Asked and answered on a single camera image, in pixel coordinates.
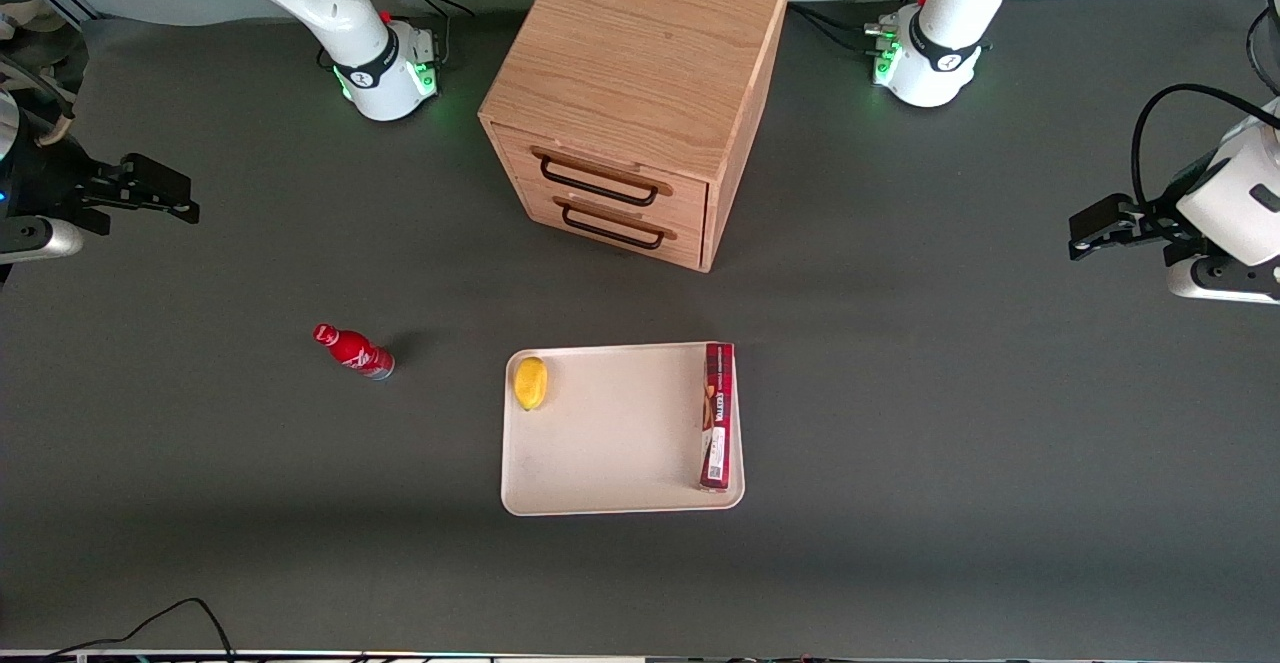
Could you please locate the red tartan cookie box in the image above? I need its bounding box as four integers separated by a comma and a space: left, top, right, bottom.
699, 343, 736, 492

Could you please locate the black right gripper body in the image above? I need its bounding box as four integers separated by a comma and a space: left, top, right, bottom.
0, 133, 127, 239

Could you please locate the yellow lemon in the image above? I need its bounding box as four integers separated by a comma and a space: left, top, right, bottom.
514, 356, 549, 412

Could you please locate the wooden drawer cabinet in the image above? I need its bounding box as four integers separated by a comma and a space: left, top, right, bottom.
478, 0, 791, 274

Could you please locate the cream plastic tray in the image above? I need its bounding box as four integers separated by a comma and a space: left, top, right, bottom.
500, 342, 746, 517

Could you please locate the red coke bottle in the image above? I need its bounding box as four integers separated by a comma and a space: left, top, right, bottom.
312, 323, 396, 381

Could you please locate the wooden drawer black handle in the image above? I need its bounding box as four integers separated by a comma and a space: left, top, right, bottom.
493, 123, 711, 236
508, 186, 708, 273

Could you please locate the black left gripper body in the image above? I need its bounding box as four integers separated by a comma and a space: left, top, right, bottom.
1128, 168, 1217, 266

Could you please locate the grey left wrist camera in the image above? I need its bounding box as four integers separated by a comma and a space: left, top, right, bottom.
1165, 253, 1280, 306

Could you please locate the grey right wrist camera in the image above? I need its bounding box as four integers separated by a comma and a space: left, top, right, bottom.
0, 216, 85, 265

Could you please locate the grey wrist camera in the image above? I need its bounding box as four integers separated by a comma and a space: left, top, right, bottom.
0, 216, 85, 265
1165, 253, 1280, 306

